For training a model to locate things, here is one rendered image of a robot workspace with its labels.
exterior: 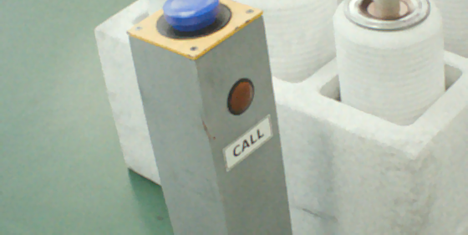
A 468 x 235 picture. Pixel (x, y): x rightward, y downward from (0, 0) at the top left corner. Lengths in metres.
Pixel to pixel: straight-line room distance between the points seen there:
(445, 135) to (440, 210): 0.08
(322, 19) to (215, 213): 0.21
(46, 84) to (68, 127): 0.12
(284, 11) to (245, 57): 0.16
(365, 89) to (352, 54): 0.03
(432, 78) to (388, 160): 0.08
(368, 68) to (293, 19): 0.09
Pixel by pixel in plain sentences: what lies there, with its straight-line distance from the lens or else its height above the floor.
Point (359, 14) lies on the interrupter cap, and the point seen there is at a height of 0.25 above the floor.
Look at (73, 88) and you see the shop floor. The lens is 1.27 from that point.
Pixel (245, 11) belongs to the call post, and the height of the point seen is 0.31.
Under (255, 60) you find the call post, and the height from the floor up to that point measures 0.28.
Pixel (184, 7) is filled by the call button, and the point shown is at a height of 0.33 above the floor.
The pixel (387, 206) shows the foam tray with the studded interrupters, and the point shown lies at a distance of 0.84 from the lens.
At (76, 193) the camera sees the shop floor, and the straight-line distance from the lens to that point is 1.10.
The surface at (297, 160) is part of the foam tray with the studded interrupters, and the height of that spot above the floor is 0.12.
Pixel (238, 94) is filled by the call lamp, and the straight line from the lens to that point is 0.71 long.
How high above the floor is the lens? 0.66
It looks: 34 degrees down
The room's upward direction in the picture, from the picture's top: 9 degrees counter-clockwise
